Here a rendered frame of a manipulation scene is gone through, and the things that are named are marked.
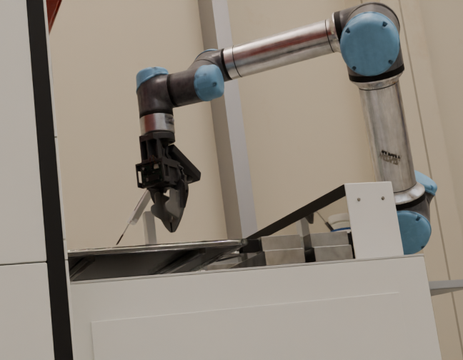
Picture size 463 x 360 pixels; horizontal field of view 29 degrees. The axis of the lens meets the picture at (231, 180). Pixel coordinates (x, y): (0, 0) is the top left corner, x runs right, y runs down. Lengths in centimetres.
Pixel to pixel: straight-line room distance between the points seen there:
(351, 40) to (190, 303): 71
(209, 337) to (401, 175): 74
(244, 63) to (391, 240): 64
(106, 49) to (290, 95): 102
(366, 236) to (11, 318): 69
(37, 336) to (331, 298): 53
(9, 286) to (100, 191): 272
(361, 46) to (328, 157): 276
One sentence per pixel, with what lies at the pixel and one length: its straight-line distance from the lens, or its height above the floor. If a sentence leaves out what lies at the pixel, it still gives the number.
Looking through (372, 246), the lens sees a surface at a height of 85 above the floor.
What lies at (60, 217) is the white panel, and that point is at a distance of 110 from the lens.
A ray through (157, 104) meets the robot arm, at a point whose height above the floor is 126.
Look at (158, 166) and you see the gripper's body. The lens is 188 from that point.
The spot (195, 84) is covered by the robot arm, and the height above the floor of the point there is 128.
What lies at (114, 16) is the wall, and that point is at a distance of 411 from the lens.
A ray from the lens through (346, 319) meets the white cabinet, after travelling 142.
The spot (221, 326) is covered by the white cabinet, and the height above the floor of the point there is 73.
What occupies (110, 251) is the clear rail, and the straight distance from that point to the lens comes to 153.
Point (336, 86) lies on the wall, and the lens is 474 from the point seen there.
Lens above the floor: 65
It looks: 13 degrees up
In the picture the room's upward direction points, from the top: 7 degrees counter-clockwise
